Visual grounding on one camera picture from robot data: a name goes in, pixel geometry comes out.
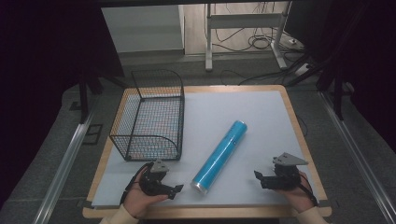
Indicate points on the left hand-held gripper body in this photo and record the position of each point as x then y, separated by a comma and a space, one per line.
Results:
151, 182

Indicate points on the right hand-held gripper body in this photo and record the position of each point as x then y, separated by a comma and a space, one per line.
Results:
284, 176

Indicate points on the blue cylindrical roll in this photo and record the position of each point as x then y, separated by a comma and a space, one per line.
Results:
219, 157

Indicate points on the person's left hand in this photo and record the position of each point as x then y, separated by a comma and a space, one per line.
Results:
138, 199

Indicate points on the person's right hand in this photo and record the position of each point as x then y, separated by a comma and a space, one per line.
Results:
298, 195

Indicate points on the black stand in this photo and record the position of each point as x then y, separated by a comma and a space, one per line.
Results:
84, 96
334, 90

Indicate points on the white power strip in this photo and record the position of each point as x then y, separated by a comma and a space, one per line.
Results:
302, 69

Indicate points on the white cabinet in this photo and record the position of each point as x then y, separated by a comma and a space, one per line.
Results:
143, 28

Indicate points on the grey metal rail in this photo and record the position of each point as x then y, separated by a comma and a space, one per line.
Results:
63, 169
358, 155

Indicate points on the white metal desk frame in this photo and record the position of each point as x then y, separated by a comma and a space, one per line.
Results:
246, 21

